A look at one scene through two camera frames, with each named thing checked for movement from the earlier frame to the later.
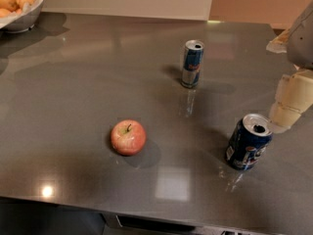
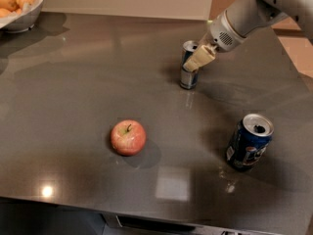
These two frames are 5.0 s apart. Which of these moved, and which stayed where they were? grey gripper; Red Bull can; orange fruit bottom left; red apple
Moved: grey gripper
Stayed: red apple; Red Bull can; orange fruit bottom left
